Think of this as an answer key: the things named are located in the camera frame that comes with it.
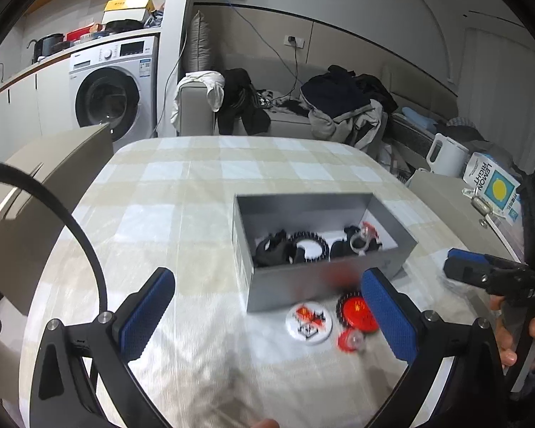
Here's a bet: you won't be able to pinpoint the silver rectangular box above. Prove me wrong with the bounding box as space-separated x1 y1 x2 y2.
232 192 418 314

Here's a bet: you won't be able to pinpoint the grey pillow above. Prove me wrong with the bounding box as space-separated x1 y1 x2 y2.
187 9 215 75

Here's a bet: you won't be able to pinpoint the beige chair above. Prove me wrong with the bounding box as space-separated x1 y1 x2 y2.
0 122 115 305

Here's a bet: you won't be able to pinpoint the person's right hand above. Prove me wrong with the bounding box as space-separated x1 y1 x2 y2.
489 295 535 373

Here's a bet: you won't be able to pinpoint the black braided cable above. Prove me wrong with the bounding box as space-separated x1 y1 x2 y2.
0 159 109 317

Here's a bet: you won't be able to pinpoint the small metal latch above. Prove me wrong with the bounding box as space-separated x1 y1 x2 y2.
470 195 496 229

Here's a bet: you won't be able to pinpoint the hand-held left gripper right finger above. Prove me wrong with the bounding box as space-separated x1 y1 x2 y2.
361 268 510 428

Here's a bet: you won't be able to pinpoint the yellow flat box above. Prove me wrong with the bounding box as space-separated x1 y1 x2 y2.
103 0 155 14

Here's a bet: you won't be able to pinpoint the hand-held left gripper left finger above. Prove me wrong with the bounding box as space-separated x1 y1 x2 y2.
29 267 176 428

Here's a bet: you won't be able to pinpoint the white counter cabinets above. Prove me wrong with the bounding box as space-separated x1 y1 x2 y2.
0 47 79 162

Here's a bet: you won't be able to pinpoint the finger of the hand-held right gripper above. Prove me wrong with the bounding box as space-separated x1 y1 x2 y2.
443 248 493 287

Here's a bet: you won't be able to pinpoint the red round badge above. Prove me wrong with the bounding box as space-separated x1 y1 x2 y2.
341 298 377 328

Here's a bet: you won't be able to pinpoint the white garment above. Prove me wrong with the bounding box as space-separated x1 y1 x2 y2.
171 70 226 126

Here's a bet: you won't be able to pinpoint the white round badge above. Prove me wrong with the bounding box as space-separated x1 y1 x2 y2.
284 302 333 346

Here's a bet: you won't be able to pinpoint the white washing machine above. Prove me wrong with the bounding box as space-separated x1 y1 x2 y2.
68 35 159 140

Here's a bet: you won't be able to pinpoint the black pan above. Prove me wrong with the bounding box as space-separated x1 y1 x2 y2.
102 19 144 34

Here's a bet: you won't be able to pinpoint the black garment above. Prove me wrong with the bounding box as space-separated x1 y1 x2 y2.
217 67 272 136

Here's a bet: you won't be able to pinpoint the pile of dark clothes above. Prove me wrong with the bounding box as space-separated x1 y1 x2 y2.
299 65 401 151

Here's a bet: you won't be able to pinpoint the blue cloth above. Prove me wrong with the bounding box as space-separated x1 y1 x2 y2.
400 107 438 133

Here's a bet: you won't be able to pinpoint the blue yellow carton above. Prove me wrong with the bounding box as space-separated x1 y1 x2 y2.
462 151 525 226

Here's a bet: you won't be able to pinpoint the beige sofa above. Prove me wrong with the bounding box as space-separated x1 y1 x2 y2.
177 71 462 161

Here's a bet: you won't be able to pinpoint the white electric kettle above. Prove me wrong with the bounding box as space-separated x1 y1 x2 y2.
425 132 470 177

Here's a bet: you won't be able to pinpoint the small red cap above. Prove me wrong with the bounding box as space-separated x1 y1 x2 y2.
336 329 367 355

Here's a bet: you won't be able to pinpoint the red box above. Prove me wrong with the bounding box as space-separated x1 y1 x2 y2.
65 26 103 42

